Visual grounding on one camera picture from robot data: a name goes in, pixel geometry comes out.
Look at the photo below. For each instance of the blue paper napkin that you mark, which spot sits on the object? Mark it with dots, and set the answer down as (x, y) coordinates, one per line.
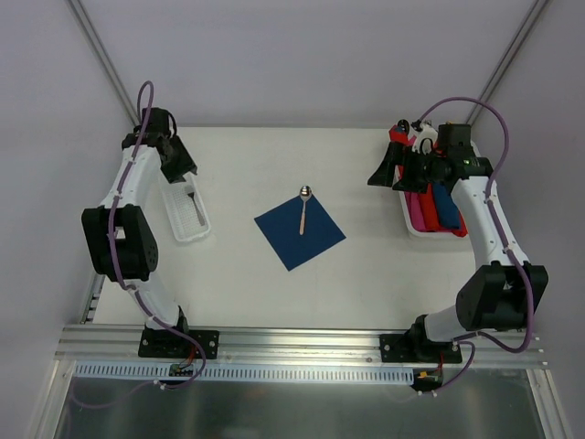
(281, 227)

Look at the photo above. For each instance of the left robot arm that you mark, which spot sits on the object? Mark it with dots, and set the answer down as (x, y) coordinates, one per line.
(121, 243)

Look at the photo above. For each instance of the small white basket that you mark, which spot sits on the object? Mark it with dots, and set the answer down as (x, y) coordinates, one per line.
(180, 210)

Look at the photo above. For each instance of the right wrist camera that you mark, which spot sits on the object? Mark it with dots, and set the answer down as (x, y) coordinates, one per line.
(425, 137)

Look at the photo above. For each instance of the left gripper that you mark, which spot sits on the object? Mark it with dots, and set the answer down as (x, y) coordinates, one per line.
(178, 160)

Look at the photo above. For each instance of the large white tray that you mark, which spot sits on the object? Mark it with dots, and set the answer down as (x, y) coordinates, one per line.
(453, 143)

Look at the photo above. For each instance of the aluminium rail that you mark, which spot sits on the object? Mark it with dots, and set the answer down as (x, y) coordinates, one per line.
(279, 346)

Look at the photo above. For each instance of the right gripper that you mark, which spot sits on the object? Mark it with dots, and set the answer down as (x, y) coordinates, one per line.
(407, 166)

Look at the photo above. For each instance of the pink napkin roll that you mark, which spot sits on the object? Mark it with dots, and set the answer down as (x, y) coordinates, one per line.
(415, 212)

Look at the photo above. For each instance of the white cable duct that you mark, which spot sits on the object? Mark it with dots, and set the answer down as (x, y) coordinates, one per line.
(245, 373)

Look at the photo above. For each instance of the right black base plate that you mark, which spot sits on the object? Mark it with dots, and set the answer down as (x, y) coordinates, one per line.
(402, 348)

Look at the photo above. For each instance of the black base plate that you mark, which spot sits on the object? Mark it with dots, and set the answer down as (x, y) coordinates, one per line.
(161, 344)
(402, 348)

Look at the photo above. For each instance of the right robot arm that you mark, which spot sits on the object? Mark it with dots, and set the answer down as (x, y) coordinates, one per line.
(500, 300)

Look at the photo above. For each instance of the wooden handle spoon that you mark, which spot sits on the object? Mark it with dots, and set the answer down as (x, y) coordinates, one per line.
(305, 194)

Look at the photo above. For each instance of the silver fork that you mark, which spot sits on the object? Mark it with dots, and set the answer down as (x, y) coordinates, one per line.
(200, 217)

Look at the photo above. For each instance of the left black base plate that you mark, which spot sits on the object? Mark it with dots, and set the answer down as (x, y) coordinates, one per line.
(161, 344)

